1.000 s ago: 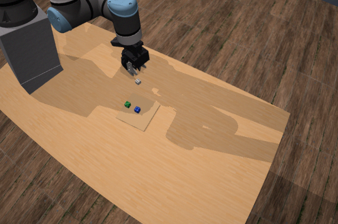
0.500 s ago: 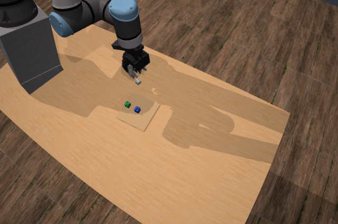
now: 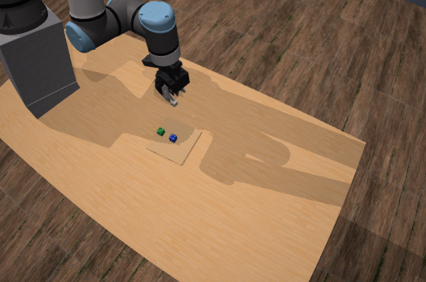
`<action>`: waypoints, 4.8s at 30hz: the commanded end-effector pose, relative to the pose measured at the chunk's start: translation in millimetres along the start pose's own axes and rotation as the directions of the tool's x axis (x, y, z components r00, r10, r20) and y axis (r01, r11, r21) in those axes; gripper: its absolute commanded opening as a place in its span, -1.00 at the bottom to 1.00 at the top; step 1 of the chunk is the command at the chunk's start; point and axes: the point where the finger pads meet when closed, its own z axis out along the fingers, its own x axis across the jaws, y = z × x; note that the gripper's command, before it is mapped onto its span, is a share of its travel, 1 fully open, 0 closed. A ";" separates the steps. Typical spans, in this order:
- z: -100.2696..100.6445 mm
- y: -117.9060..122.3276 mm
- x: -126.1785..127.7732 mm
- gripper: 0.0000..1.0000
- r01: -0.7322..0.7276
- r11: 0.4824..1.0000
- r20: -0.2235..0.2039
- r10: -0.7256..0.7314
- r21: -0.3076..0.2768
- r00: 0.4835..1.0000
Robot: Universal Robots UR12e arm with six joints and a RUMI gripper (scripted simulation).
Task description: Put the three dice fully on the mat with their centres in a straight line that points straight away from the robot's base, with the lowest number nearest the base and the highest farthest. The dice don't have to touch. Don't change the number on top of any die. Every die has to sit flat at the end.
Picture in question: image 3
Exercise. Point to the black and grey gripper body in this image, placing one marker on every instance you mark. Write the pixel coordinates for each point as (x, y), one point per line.
(167, 75)

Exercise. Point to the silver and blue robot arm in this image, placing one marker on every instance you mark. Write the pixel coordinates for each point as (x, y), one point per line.
(93, 24)

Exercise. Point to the green die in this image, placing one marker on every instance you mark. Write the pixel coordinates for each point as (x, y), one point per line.
(160, 131)

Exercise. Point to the blue die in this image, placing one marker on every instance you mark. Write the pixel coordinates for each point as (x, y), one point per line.
(173, 138)

